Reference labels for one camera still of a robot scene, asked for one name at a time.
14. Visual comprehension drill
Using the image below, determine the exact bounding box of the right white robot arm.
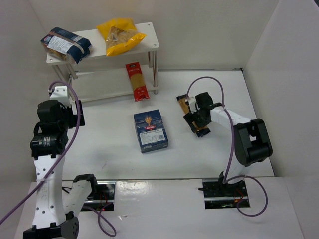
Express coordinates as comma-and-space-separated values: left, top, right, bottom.
178, 92, 273, 186

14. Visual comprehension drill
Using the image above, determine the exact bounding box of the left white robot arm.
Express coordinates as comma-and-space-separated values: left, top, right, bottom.
22, 100, 97, 239

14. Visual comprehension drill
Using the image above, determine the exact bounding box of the white two-tier shelf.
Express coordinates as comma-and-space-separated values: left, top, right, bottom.
46, 22, 160, 102

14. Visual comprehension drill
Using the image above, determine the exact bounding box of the dark blue pasta box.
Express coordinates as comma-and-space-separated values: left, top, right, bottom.
134, 110, 168, 153

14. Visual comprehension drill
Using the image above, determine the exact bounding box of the dark blue pasta bag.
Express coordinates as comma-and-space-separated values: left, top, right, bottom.
40, 27, 92, 65

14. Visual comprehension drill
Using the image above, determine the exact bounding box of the yellow pasta bag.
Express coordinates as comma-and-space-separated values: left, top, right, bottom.
96, 18, 147, 56

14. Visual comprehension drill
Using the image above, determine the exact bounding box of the red spaghetti packet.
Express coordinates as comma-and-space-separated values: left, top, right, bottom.
126, 62, 150, 102

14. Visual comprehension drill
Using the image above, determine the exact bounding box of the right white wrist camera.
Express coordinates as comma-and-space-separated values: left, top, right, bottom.
185, 97, 198, 114

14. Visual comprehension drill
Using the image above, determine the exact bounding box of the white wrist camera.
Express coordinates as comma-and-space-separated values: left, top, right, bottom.
50, 86, 70, 105
185, 97, 198, 114

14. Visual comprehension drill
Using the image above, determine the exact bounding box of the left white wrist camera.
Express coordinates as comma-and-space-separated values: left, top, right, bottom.
50, 86, 70, 105

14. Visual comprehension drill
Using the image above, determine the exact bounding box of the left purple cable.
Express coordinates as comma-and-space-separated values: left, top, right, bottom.
0, 80, 117, 237

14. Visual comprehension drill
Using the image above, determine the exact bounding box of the purple cable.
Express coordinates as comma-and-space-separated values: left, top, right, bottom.
186, 77, 268, 216
0, 80, 117, 237

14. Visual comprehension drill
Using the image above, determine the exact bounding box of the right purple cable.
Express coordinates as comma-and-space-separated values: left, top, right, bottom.
186, 77, 268, 216

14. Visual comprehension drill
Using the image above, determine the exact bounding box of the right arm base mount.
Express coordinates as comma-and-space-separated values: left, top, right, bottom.
198, 180, 250, 209

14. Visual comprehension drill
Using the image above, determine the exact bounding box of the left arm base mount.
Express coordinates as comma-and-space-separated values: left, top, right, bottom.
67, 181, 117, 212

